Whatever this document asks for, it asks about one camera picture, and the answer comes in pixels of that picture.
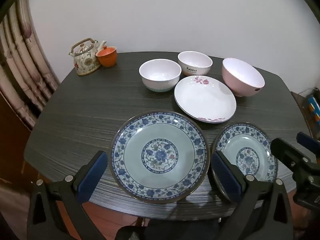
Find blue box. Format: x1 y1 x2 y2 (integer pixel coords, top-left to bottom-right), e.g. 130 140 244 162
308 96 320 123

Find white plate with pink flowers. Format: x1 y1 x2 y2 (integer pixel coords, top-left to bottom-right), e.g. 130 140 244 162
174 75 237 123

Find orange lidded cup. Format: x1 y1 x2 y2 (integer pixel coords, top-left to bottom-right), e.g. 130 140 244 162
96 46 118 68

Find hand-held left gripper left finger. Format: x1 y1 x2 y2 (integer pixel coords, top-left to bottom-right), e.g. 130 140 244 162
27 150 108 240

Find small blue floral plate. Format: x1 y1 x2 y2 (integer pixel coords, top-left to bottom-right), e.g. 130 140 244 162
211 122 279 203

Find white bowl with teal base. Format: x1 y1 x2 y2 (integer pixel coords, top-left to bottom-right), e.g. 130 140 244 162
139 59 182 93

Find large pink bowl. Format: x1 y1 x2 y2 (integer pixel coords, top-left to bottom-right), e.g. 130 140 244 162
222 58 265 97

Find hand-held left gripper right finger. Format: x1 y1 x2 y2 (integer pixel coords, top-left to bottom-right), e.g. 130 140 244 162
211 151 294 240

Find floral ceramic teapot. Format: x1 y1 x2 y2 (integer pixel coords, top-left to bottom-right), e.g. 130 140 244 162
69 38 108 76

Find large blue floral plate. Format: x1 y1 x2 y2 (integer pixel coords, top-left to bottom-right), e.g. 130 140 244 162
109 110 211 204

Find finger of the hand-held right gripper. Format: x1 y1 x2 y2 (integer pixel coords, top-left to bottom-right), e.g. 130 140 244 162
296 131 320 155
271 137 320 180

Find white bowl with pink base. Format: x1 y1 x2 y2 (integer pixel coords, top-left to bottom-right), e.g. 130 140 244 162
178 51 213 77

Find person's dark pants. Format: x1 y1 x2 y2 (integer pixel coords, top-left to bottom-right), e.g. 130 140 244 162
116 217 237 240

